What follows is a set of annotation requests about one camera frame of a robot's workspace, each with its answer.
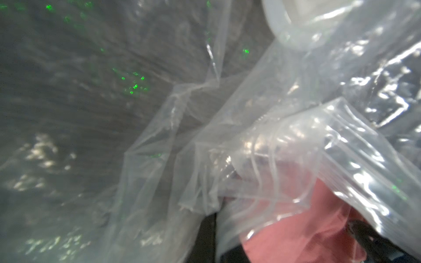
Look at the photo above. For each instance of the white vacuum bag valve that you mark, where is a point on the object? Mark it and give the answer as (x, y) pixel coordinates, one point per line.
(305, 25)

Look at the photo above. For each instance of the red garment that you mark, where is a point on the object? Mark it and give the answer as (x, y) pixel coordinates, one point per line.
(317, 235)

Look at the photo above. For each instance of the clear plastic vacuum bag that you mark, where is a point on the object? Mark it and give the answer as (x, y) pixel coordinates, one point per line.
(124, 124)

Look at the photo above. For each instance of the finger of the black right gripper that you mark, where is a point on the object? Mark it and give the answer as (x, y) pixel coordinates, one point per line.
(377, 248)

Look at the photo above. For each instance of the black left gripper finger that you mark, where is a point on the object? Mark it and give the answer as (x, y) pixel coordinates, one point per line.
(204, 249)

